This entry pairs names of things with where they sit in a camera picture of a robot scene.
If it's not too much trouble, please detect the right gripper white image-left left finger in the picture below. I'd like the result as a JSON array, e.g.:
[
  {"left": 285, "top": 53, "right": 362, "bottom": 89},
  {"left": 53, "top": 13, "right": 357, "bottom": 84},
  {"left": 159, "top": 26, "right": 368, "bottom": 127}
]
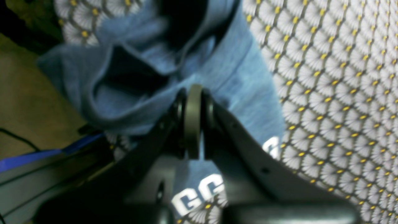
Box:
[{"left": 34, "top": 85, "right": 203, "bottom": 224}]

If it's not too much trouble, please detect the right gripper white image-left right finger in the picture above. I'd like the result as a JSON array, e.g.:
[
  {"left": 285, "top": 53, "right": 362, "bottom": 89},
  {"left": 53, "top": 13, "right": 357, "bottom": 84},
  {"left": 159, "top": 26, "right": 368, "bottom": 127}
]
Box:
[{"left": 201, "top": 90, "right": 360, "bottom": 224}]

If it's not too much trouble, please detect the blue T-shirt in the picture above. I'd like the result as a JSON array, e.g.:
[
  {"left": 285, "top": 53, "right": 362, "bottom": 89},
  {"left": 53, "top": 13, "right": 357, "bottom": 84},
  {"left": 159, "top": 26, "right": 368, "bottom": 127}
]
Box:
[{"left": 37, "top": 0, "right": 285, "bottom": 218}]

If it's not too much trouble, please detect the fan-patterned tablecloth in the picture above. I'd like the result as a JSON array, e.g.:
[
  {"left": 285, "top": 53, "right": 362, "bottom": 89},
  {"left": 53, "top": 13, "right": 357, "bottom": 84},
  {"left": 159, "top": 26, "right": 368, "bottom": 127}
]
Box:
[{"left": 52, "top": 0, "right": 398, "bottom": 224}]

